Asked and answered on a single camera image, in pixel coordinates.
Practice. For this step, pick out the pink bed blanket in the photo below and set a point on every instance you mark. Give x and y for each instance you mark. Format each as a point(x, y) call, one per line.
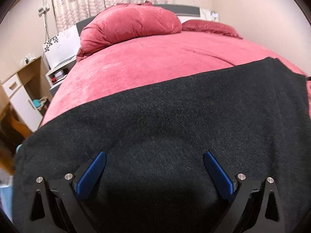
point(148, 60)

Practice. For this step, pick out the flat pink pillow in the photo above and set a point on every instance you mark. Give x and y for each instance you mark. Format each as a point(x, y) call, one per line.
point(196, 25)

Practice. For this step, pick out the grey white headboard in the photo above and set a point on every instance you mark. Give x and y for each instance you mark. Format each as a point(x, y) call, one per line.
point(191, 11)

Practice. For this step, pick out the black knit garment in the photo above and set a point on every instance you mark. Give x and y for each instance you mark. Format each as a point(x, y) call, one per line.
point(255, 117)

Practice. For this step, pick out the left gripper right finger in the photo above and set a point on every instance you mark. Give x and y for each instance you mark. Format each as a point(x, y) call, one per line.
point(254, 205)

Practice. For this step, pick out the white bedside table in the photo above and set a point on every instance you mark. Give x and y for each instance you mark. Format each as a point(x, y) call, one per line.
point(60, 52)

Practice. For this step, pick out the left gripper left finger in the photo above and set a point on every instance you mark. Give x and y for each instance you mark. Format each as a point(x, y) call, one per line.
point(55, 205)

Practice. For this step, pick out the large pink pillow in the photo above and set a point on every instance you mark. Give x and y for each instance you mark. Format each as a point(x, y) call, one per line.
point(124, 22)

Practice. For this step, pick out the wooden white desk cabinet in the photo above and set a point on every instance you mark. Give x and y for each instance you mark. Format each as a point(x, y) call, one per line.
point(23, 87)

